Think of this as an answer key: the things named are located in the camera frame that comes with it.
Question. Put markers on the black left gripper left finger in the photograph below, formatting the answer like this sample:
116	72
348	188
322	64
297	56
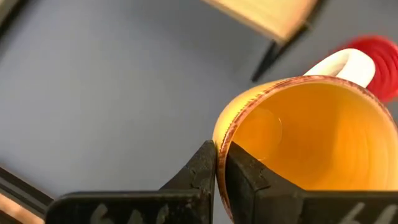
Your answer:
174	202

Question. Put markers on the grey blue table mat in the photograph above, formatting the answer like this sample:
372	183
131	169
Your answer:
109	93

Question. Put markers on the wooden shelf with black legs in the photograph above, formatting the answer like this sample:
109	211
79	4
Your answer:
273	15

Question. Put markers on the red ribbed mug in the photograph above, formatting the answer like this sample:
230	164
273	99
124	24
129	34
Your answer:
385	62

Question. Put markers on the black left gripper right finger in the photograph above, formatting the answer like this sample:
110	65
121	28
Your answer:
264	199

